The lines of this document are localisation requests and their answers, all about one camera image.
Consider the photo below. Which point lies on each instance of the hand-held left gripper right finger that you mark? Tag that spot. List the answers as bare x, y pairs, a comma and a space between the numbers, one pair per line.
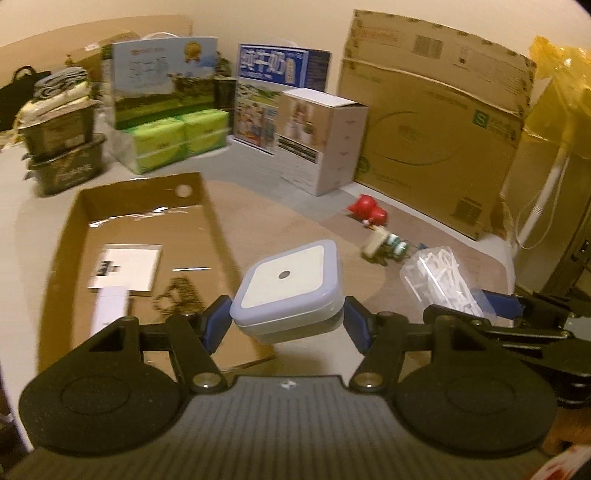
359, 323

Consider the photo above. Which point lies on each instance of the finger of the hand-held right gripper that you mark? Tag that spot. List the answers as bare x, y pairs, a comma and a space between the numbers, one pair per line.
503, 302
461, 318

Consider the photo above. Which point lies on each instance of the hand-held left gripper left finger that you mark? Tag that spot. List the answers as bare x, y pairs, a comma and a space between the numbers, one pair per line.
216, 323

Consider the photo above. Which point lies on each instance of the bag of white plastic parts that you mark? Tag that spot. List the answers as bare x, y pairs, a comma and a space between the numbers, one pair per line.
438, 277

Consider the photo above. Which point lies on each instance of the square white night light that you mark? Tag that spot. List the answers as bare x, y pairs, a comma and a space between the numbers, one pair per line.
286, 286

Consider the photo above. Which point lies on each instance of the white plug adapter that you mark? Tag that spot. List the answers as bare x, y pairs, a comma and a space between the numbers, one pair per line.
374, 244

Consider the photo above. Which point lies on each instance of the white card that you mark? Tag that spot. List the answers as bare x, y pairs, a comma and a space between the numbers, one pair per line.
134, 267

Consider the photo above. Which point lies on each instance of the white remote control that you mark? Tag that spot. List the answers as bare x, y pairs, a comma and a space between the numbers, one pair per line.
108, 309

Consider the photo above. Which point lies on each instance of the red toy figure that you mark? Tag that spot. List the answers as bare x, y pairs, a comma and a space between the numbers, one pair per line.
369, 210

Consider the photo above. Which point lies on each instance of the shallow cardboard tray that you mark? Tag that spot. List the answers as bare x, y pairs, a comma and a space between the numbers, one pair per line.
138, 217

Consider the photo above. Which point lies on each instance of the black rack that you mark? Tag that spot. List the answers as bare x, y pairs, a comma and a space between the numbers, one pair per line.
572, 249

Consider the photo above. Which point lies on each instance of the red white cloth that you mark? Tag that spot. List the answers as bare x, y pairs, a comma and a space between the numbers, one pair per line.
565, 464

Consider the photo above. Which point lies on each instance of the white product box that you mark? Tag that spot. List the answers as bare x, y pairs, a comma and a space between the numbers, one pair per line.
332, 143

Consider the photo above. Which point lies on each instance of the large brown cardboard box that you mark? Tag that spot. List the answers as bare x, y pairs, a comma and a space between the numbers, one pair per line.
429, 129

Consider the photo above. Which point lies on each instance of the green tissue pack bundle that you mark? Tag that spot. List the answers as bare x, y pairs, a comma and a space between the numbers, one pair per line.
171, 138

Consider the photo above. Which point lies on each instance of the black plastic container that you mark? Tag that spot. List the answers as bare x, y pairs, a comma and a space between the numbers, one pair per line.
69, 168
60, 127

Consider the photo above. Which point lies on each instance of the yellow plastic cover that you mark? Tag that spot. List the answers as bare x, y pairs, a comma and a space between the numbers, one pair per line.
561, 92

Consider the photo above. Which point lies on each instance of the light blue milk gift box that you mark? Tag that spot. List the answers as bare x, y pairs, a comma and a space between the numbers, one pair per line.
157, 78

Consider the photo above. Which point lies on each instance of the dark blue milk carton box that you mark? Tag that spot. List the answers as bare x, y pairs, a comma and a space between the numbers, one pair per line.
272, 69

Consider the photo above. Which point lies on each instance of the striped folded cloth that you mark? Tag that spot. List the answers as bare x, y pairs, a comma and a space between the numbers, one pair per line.
60, 83

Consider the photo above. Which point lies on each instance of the flat brown cardboard box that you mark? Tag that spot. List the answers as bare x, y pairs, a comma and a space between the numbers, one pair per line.
97, 53

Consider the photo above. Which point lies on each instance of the black bag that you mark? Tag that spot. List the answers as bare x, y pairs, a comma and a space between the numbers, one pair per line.
18, 97

